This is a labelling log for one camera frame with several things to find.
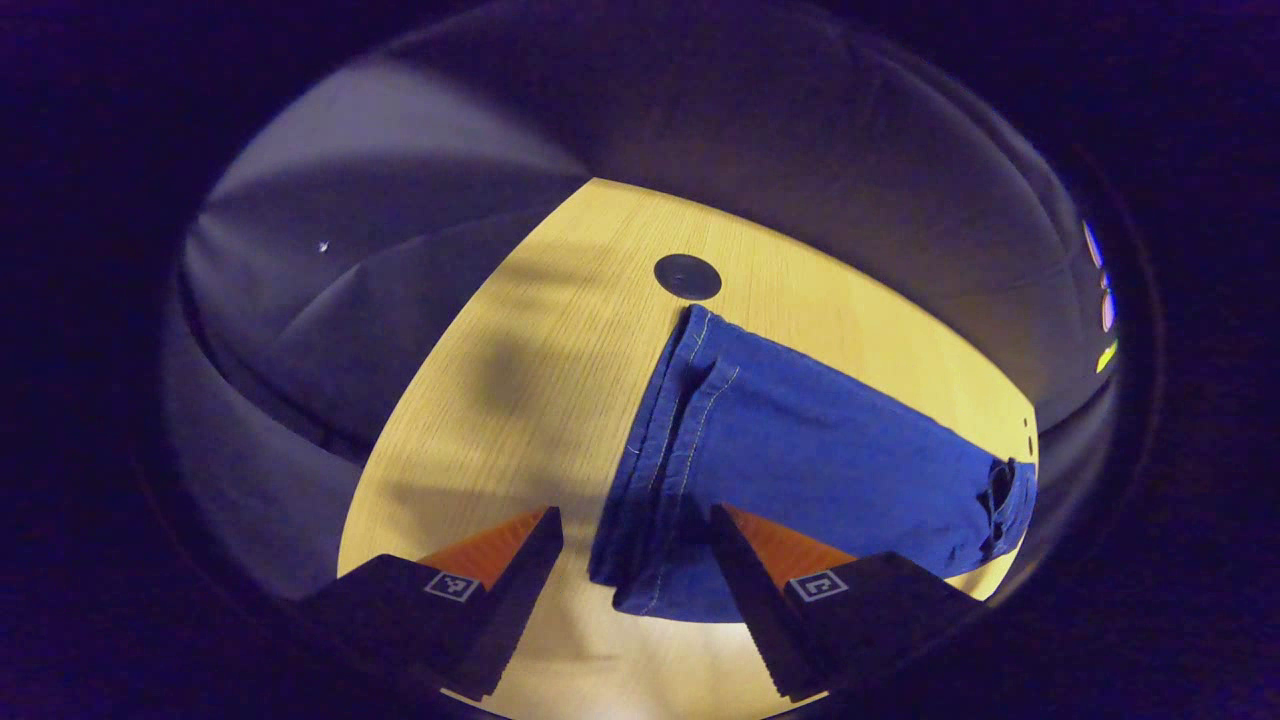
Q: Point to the round black table grommet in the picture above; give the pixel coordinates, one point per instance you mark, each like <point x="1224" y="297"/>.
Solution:
<point x="687" y="276"/>

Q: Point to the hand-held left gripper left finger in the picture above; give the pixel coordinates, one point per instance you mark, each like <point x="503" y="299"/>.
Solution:
<point x="500" y="620"/>

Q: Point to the blue denim jeans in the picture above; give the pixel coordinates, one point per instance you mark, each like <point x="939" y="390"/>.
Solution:
<point x="800" y="450"/>

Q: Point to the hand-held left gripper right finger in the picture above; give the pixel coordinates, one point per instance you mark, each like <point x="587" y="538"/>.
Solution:
<point x="760" y="610"/>

